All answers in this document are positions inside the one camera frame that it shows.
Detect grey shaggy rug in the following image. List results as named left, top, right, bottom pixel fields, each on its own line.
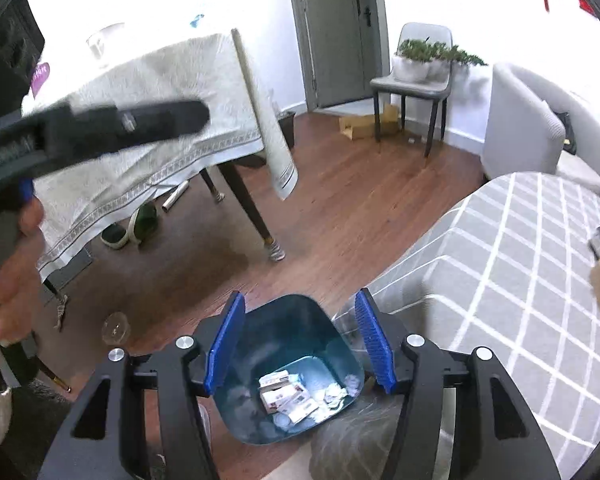
left=307, top=400, right=411, bottom=480

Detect black storage crate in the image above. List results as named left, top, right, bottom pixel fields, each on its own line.
left=277, top=110, right=297, bottom=150

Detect grey green door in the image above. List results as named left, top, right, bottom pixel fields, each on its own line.
left=285, top=0, right=392, bottom=111

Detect green plant in white pot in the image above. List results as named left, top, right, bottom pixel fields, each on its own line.
left=391, top=37, right=489, bottom=85

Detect clear plastic cup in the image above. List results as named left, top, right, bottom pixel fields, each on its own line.
left=102, top=311, right=131, bottom=346

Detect crumpled white tissue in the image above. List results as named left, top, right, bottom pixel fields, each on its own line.
left=320, top=382, right=349, bottom=409

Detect silver foil roll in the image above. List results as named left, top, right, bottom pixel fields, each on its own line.
left=161, top=181, right=191, bottom=214

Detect person's left hand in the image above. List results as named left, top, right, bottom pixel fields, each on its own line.
left=0, top=196, right=46, bottom=347

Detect black handbag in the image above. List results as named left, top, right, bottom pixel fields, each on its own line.
left=555, top=110, right=579, bottom=157

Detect beige patterned tablecloth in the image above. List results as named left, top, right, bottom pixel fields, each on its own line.
left=22, top=29, right=301, bottom=282

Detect blue trash bin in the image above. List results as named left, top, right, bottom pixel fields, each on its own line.
left=207, top=294, right=366, bottom=447

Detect grey checked tablecloth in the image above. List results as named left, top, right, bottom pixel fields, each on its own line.
left=332, top=171, right=600, bottom=480

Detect flat cardboard box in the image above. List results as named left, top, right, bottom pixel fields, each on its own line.
left=339, top=104, right=401, bottom=141

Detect black quilted cloth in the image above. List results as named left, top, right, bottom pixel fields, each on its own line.
left=0, top=0, right=47, bottom=113

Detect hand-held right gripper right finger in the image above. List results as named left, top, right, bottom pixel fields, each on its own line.
left=354, top=287, right=563, bottom=480

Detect dark wooden dining table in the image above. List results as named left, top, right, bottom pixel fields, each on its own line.
left=199, top=152, right=287, bottom=263

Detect small red white carton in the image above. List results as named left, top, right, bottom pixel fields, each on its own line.
left=260, top=382, right=307, bottom=413
left=258, top=370, right=292, bottom=390

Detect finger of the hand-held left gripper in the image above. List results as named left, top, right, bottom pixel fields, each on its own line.
left=42, top=99, right=212, bottom=155

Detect grey dining chair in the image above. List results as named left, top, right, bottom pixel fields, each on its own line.
left=370, top=22, right=454, bottom=159

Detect grey armchair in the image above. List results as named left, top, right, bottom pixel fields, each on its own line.
left=481, top=61, right=600, bottom=211

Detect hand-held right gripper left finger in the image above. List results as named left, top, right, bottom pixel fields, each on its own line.
left=37, top=290, right=247, bottom=480

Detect green slipper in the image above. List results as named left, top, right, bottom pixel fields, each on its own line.
left=100, top=222, right=132, bottom=250
left=130, top=200, right=160, bottom=246

